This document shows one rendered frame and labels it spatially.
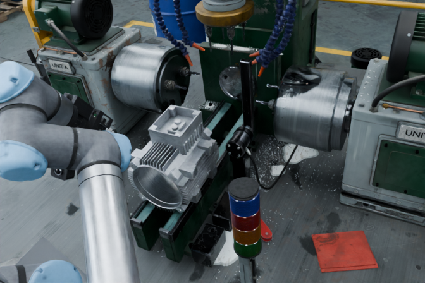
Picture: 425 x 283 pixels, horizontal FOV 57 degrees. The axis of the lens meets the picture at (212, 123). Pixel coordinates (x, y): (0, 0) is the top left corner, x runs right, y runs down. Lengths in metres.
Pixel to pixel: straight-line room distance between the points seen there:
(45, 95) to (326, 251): 0.83
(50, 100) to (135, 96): 0.69
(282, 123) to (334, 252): 0.39
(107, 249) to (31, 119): 0.24
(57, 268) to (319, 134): 0.75
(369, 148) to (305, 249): 0.34
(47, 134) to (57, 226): 0.73
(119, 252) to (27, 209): 0.91
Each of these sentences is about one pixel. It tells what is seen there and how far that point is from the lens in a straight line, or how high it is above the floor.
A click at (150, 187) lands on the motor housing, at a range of 1.16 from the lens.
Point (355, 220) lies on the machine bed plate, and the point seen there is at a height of 0.80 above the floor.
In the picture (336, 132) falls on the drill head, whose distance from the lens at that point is 1.17.
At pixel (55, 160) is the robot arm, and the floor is 1.36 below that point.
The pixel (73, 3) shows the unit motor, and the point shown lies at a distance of 1.49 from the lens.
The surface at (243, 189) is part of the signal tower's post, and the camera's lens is 0.77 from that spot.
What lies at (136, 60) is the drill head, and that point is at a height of 1.15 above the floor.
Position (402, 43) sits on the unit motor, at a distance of 1.05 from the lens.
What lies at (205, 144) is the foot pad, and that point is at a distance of 1.09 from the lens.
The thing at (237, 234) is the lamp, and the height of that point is 1.10.
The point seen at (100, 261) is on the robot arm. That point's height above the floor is 1.29.
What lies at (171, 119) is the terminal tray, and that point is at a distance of 1.14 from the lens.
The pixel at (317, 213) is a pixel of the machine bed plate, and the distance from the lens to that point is 1.28.
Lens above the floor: 1.78
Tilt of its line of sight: 37 degrees down
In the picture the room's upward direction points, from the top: 7 degrees counter-clockwise
